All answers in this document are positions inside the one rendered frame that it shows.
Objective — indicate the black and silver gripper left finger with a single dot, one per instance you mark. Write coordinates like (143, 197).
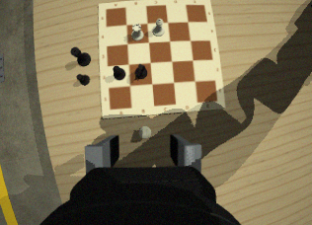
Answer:
(103, 154)

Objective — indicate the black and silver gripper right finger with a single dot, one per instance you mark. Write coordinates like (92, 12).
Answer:
(184, 153)

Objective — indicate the chessboard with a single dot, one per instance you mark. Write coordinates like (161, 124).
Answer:
(183, 64)

